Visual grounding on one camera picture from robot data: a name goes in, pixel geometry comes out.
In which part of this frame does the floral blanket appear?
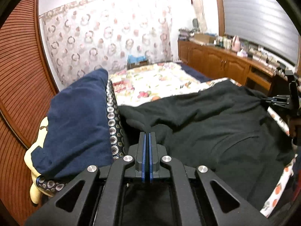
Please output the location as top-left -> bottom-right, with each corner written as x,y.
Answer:
109,62 -> 203,106

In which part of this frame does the pink circle pattern curtain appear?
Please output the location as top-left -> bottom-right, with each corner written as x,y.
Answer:
41,0 -> 173,87

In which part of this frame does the black printed t-shirt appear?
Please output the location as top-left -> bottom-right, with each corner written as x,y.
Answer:
118,80 -> 294,225

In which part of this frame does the wooden sideboard cabinet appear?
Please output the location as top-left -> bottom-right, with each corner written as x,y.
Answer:
178,40 -> 275,95

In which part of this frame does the cardboard box on cabinet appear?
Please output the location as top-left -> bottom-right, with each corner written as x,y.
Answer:
194,33 -> 216,44

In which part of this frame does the navy bed skirt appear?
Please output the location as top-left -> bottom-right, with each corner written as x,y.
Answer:
178,62 -> 212,83

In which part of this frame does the box with blue cloth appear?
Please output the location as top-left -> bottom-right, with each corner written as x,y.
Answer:
127,55 -> 148,69

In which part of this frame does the navy blue folded garment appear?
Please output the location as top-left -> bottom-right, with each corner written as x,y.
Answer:
31,69 -> 113,180

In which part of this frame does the stack of papers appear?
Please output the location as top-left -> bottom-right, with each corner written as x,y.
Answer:
178,29 -> 195,41

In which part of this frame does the dark patterned folded garment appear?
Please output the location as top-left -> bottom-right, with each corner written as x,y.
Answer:
41,81 -> 125,194

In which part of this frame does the orange print bed sheet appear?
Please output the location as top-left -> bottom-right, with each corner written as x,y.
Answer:
197,80 -> 295,217

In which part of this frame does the yellow plush toy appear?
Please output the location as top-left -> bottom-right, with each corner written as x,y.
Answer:
24,117 -> 54,205

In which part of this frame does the grey window blind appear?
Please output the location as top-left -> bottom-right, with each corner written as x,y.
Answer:
223,0 -> 299,65

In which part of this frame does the pink kettle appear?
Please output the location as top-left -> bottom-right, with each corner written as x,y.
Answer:
232,35 -> 241,52

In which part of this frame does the pink tissue pack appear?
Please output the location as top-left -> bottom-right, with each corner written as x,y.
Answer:
237,49 -> 248,58

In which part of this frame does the person's right hand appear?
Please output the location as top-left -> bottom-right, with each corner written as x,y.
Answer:
288,118 -> 301,146

